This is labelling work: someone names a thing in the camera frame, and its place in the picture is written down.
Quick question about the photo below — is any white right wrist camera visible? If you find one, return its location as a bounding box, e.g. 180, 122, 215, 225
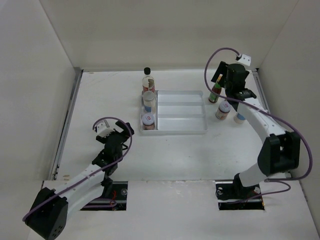
235, 54, 252, 67

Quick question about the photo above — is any white peppercorn jar silver lid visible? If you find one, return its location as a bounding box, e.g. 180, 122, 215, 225
142, 90, 156, 113

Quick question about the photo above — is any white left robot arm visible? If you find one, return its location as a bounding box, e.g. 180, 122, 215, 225
22, 117, 134, 240

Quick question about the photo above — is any brown sauce jar white lid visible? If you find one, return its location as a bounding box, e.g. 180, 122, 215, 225
215, 101, 232, 120

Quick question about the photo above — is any white powder shaker blue label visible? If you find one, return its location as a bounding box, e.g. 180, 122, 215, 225
233, 112, 246, 124

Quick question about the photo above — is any dark soy sauce bottle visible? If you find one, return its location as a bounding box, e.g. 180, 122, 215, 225
142, 67, 155, 93

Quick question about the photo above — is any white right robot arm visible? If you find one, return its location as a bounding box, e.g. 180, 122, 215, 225
212, 61, 301, 198

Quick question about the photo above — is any red chili sauce bottle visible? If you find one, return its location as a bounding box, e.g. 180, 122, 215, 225
208, 74, 223, 104

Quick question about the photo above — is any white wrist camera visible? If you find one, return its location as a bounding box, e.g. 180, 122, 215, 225
235, 54, 252, 67
93, 119, 116, 138

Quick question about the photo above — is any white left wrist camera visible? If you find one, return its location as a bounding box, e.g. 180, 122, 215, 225
93, 119, 116, 138

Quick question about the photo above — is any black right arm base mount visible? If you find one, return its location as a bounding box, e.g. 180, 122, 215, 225
215, 180, 265, 211

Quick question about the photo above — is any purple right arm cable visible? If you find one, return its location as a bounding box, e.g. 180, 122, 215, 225
203, 47, 314, 203

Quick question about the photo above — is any white divided organizer tray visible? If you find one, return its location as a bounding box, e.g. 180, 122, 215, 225
139, 90, 208, 136

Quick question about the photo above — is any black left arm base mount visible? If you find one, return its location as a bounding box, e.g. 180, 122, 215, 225
81, 178, 129, 211

